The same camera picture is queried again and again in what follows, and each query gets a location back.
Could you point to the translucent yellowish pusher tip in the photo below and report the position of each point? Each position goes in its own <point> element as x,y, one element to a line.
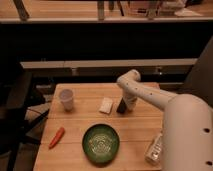
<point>130,103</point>

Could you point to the black eraser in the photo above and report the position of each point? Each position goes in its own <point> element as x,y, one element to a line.
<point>121,107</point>

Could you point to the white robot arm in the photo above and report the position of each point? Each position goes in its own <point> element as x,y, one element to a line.
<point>187,126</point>

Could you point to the green bowl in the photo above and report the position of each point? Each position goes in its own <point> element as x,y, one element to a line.
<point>100,143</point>

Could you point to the white plastic bottle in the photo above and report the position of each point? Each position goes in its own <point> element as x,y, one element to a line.
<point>153,153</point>

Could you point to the white paper cup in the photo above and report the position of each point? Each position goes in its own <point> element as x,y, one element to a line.
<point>66,99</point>

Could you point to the orange carrot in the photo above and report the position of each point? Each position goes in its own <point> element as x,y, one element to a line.
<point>59,134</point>

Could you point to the black chair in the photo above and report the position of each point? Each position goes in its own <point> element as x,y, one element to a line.
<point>17,93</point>

